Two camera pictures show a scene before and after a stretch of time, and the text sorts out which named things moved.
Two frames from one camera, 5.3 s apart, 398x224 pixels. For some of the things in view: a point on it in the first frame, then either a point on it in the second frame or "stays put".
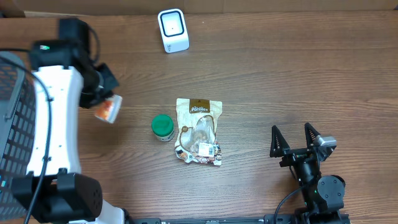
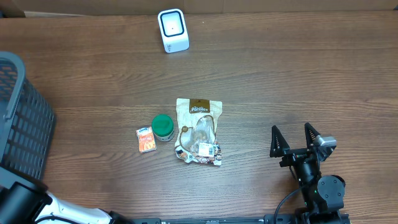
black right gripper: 278,145 stays put
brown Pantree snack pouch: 197,121 stays put
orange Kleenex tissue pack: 109,108 → 147,139
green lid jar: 163,127 stays put
